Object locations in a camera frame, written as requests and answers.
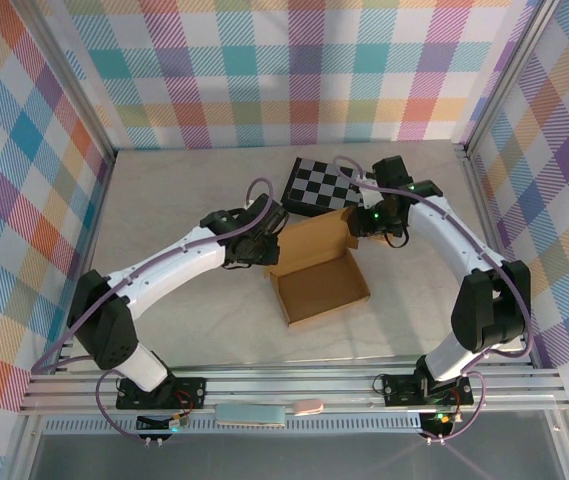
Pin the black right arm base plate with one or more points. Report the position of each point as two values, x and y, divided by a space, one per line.
399 390

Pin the controller board green light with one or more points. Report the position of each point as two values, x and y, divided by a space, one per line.
441 419
164 422

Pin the brown cardboard paper box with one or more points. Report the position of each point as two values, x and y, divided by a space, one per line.
324 295

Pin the black grey checkerboard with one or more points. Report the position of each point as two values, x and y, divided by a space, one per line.
314 185

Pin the left controller board green light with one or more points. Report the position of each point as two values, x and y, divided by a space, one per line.
164 422

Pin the aluminium side floor rail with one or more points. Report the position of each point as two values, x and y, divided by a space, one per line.
494 250
96 210

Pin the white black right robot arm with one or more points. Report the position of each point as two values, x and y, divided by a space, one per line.
444 235

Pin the grey metal panel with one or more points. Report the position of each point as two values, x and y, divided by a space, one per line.
289 460

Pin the aluminium frame rail bed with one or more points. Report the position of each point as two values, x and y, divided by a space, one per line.
289 385

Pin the pink eraser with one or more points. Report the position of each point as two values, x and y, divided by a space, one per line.
309 406

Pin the light blue flat pad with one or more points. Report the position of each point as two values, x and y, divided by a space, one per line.
249 415

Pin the right controller board green light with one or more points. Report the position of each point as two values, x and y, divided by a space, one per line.
441 419

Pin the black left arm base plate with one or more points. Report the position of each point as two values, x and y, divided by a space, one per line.
189 392

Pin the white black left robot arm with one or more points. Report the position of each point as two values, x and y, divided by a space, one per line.
174 255

